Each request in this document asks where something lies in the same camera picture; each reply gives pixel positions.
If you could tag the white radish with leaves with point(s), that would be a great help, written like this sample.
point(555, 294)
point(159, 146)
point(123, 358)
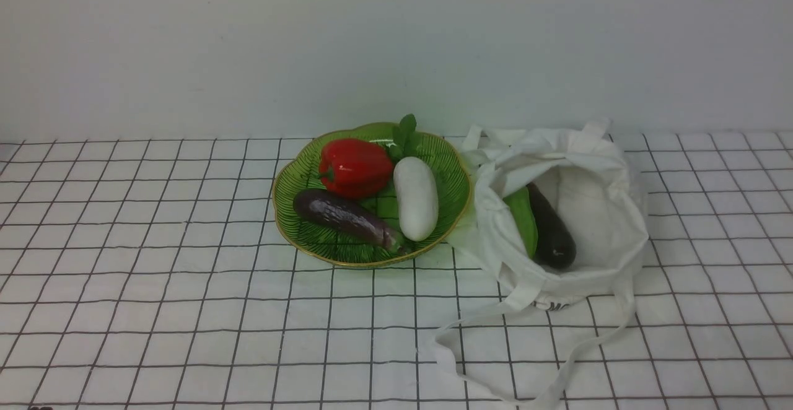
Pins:
point(414, 182)

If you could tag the purple eggplant on plate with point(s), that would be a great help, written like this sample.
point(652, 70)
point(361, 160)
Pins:
point(326, 209)

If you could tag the red bell pepper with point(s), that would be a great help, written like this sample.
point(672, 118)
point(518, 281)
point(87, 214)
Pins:
point(354, 168)

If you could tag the dark purple eggplant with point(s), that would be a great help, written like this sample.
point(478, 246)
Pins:
point(555, 245)

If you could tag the green cucumber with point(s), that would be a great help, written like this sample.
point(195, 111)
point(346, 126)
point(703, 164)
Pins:
point(519, 205)

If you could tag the green leaf-shaped glass plate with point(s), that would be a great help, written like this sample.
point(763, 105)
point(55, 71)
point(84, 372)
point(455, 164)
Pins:
point(452, 181)

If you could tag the white grid tablecloth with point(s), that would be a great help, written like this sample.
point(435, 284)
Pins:
point(150, 274)

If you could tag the white cloth tote bag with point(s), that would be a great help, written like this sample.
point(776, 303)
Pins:
point(597, 196)

